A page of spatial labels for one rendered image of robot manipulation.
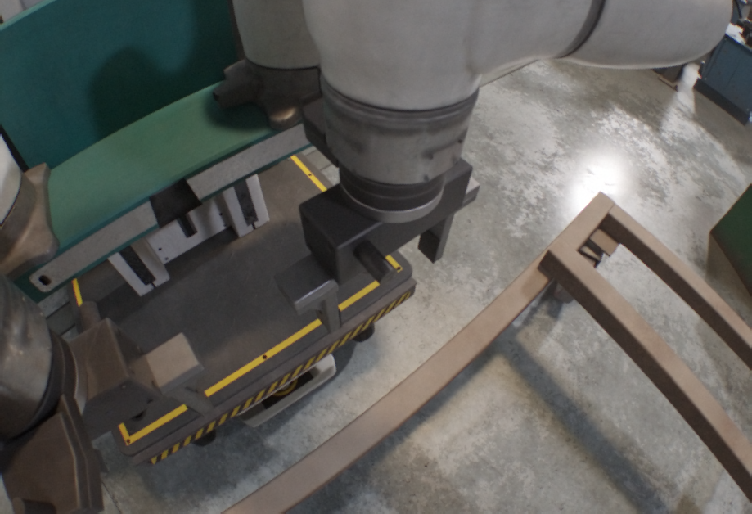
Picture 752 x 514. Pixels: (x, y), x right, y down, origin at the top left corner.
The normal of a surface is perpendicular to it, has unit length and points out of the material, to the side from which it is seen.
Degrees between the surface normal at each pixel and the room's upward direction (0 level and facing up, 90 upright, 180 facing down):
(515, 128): 0
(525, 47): 108
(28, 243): 14
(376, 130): 90
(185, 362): 0
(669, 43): 102
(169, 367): 0
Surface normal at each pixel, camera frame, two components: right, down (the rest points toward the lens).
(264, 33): -0.32, 0.77
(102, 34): 0.62, 0.64
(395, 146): -0.07, 0.80
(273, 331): 0.03, -0.60
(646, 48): 0.18, 0.94
